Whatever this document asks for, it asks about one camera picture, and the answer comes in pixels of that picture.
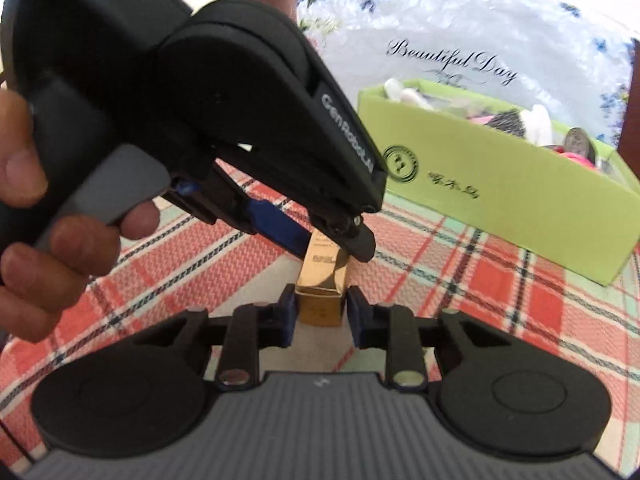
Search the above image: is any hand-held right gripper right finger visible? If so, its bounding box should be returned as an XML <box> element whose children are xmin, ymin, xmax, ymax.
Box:
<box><xmin>347</xmin><ymin>286</ymin><xmax>511</xmax><ymax>391</ymax></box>

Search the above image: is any floral plastic bedding package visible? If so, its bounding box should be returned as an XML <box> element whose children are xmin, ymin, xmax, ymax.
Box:
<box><xmin>295</xmin><ymin>0</ymin><xmax>638</xmax><ymax>153</ymax></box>

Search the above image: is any clear plastic cup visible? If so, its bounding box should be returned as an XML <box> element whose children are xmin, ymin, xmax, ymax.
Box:
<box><xmin>560</xmin><ymin>126</ymin><xmax>618</xmax><ymax>171</ymax></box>

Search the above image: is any plaid bed sheet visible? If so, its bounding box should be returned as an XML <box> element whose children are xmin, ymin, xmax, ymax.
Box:
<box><xmin>0</xmin><ymin>160</ymin><xmax>640</xmax><ymax>476</ymax></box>

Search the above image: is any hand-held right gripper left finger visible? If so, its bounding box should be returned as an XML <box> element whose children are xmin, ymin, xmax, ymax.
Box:
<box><xmin>132</xmin><ymin>284</ymin><xmax>299</xmax><ymax>391</ymax></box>

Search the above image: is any large light green box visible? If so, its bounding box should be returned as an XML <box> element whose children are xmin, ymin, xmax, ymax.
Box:
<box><xmin>356</xmin><ymin>78</ymin><xmax>640</xmax><ymax>288</ymax></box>

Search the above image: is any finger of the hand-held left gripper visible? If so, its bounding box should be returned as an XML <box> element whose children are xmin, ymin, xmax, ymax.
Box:
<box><xmin>309</xmin><ymin>210</ymin><xmax>377</xmax><ymax>264</ymax></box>
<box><xmin>165</xmin><ymin>160</ymin><xmax>313</xmax><ymax>261</ymax></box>

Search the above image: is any person's left hand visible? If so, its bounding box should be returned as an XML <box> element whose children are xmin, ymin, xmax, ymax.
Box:
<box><xmin>0</xmin><ymin>89</ymin><xmax>162</xmax><ymax>343</ymax></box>

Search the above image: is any steel wool scourer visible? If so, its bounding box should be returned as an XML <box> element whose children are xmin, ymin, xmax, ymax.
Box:
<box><xmin>492</xmin><ymin>108</ymin><xmax>526</xmax><ymax>136</ymax></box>

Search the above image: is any gold cardboard box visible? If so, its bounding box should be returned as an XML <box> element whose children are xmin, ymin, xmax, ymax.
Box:
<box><xmin>294</xmin><ymin>230</ymin><xmax>351</xmax><ymax>327</ymax></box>

